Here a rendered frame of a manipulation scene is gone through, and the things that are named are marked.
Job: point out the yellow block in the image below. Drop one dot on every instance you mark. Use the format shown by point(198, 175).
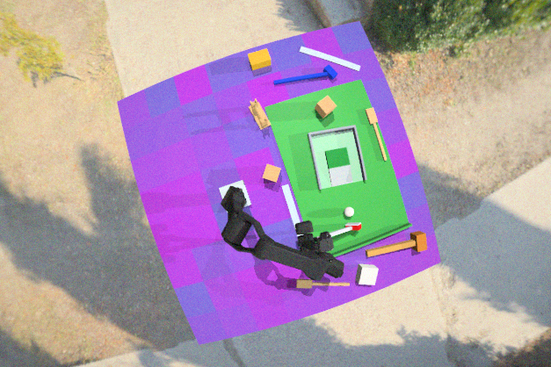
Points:
point(259, 59)

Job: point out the tan cube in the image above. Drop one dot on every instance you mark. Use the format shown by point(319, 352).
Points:
point(271, 173)
point(325, 106)

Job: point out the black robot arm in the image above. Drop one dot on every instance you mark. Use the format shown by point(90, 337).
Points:
point(312, 260)

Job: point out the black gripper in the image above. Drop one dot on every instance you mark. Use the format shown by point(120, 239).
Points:
point(306, 239)

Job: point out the white golf ball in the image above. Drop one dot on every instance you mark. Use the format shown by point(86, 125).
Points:
point(348, 211)

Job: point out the orange mallet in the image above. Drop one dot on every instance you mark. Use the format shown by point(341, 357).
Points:
point(417, 242)

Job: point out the white flat bar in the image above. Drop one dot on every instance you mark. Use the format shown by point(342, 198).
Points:
point(329, 58)
point(290, 203)

